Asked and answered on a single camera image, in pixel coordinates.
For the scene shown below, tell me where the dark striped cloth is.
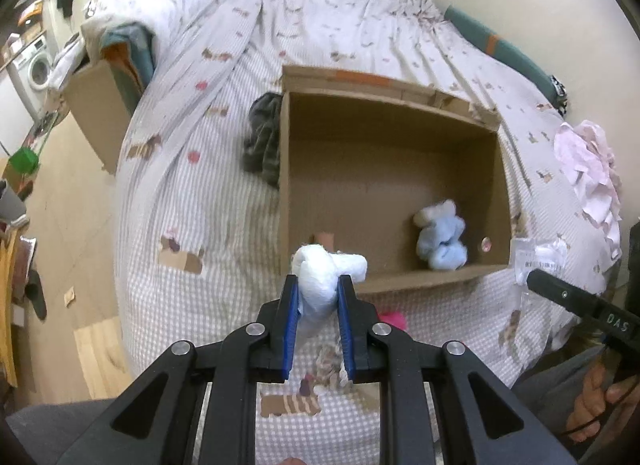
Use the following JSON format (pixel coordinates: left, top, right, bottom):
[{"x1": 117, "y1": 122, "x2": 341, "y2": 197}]
[{"x1": 242, "y1": 92, "x2": 284, "y2": 190}]

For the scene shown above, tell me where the clear plastic packet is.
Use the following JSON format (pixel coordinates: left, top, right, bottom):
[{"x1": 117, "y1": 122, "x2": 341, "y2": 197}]
[{"x1": 510, "y1": 236, "x2": 571, "y2": 311}]

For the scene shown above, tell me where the pale pink crumpled cloth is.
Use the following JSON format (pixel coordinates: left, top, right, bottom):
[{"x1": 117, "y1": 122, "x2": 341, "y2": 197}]
[{"x1": 553, "y1": 120, "x2": 623, "y2": 257}]

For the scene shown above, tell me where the light wooden board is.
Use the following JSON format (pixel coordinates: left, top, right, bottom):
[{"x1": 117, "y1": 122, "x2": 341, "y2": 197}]
[{"x1": 73, "y1": 319, "x2": 133, "y2": 402}]

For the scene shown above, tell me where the white fluffy blanket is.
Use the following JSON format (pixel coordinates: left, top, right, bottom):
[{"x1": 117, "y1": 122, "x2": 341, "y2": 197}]
[{"x1": 50, "y1": 0, "x2": 235, "y2": 90}]

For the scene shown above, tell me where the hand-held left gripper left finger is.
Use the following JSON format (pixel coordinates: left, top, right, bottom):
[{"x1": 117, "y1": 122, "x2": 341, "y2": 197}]
[{"x1": 55, "y1": 274, "x2": 301, "y2": 465}]

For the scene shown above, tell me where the white sock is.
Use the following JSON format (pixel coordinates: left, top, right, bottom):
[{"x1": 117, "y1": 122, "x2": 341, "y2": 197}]
[{"x1": 291, "y1": 243, "x2": 368, "y2": 343}]

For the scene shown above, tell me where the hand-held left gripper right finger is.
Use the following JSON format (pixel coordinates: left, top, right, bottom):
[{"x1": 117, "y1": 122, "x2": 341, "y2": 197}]
[{"x1": 337, "y1": 275, "x2": 581, "y2": 465}]

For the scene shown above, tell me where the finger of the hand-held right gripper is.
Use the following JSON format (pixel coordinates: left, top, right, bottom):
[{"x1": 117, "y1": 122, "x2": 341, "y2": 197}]
[{"x1": 526, "y1": 269, "x2": 602, "y2": 319}]

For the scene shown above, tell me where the green bolster pillow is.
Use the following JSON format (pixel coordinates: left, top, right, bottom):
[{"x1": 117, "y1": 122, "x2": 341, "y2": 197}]
[{"x1": 444, "y1": 5, "x2": 568, "y2": 113}]

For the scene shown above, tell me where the person's right hand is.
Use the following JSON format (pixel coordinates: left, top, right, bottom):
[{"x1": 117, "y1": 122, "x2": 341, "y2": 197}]
[{"x1": 566, "y1": 359, "x2": 640, "y2": 444}]

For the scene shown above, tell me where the person's grey trouser leg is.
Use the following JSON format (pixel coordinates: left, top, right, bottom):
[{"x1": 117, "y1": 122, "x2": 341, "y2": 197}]
[{"x1": 4, "y1": 345, "x2": 618, "y2": 465}]

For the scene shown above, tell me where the white washing machine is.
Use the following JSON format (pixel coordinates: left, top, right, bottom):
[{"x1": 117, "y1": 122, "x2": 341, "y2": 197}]
[{"x1": 11, "y1": 39, "x2": 55, "y2": 118}]

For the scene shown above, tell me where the bed with printed checked sheet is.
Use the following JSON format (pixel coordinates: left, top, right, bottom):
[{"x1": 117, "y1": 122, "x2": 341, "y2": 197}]
[{"x1": 112, "y1": 0, "x2": 623, "y2": 465}]

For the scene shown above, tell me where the light blue fluffy sock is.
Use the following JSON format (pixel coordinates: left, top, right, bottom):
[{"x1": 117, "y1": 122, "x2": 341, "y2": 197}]
[{"x1": 413, "y1": 199, "x2": 469, "y2": 272}]

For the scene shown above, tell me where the dark slipper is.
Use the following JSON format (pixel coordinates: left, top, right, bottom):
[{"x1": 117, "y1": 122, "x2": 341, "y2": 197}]
[{"x1": 26, "y1": 269, "x2": 49, "y2": 322}]

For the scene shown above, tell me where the cardboard box with clothes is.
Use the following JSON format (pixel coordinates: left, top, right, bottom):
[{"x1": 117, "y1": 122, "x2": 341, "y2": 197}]
[{"x1": 64, "y1": 25, "x2": 157, "y2": 176}]

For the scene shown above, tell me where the green plastic box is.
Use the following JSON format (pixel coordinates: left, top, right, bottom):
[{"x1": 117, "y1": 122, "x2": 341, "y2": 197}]
[{"x1": 9, "y1": 147, "x2": 41, "y2": 174}]

